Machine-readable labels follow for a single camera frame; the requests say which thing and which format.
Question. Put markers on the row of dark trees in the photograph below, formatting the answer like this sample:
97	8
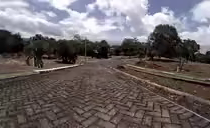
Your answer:
69	49

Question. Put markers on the raised concrete edge strip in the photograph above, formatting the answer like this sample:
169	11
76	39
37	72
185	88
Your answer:
169	75

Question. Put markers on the thin pale pole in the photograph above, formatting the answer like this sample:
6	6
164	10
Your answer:
85	50

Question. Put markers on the large dark tree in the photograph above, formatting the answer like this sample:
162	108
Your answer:
164	40

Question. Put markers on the pale concrete kerb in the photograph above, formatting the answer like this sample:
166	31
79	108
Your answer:
54	68
159	87

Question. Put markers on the grey brick paved road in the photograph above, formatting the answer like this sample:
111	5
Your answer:
93	100

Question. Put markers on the small tree with pale trunk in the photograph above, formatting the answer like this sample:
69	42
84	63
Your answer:
188	50

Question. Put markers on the small green tree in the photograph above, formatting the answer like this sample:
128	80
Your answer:
38	51

